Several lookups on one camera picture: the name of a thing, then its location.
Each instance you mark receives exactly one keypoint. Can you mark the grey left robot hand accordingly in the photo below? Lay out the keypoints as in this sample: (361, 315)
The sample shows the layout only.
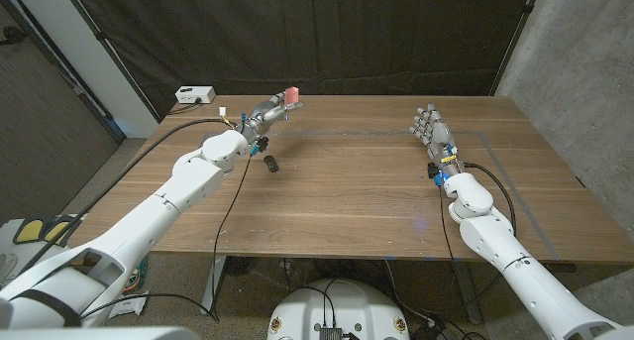
(262, 119)

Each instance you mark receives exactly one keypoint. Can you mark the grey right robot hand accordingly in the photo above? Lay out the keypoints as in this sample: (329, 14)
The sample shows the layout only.
(438, 132)

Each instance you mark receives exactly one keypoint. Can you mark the pink sticky note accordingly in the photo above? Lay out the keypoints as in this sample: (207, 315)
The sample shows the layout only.
(291, 95)

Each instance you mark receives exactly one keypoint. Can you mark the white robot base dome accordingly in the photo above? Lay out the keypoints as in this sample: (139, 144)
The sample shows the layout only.
(342, 310)

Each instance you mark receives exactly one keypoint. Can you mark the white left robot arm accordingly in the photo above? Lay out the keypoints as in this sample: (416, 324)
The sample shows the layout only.
(148, 221)

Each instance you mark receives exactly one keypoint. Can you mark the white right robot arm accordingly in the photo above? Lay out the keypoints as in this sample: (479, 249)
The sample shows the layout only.
(520, 265)

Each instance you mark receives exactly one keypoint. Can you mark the black toy car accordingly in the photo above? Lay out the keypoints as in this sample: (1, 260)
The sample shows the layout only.
(271, 163)

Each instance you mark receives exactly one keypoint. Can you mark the white power box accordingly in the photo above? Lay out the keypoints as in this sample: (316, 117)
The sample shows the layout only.
(195, 94)

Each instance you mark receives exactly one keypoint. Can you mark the black backdrop curtain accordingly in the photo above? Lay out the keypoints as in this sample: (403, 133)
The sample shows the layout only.
(307, 33)

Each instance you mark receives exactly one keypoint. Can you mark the black backdrop stand pole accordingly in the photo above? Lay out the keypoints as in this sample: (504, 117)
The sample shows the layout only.
(515, 37)
(111, 52)

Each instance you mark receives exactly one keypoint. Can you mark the grey metal table leg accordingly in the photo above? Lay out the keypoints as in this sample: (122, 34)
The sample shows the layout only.
(465, 290)
(208, 290)

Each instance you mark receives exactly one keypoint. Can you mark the white plastic packet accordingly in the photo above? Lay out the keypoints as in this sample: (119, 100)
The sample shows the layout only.
(129, 305)

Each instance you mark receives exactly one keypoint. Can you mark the yellow black foot pedal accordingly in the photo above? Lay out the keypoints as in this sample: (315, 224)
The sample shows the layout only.
(31, 230)
(57, 231)

